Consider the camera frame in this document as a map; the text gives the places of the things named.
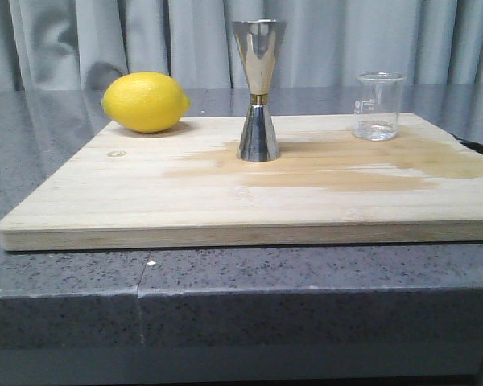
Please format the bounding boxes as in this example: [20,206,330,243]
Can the black cutting board strap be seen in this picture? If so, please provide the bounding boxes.
[458,136,483,158]

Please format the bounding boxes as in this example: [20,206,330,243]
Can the yellow lemon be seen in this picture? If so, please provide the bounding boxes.
[101,72,191,133]

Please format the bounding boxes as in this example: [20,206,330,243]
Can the small clear glass beaker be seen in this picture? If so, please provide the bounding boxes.
[352,72,406,142]

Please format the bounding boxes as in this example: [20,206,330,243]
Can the light wooden cutting board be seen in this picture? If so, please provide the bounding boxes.
[0,113,483,251]

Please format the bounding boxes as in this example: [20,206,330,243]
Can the grey pleated curtain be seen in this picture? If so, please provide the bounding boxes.
[0,0,483,92]

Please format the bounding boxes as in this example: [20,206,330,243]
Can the steel double-cone jigger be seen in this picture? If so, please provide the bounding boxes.
[233,19,287,162]

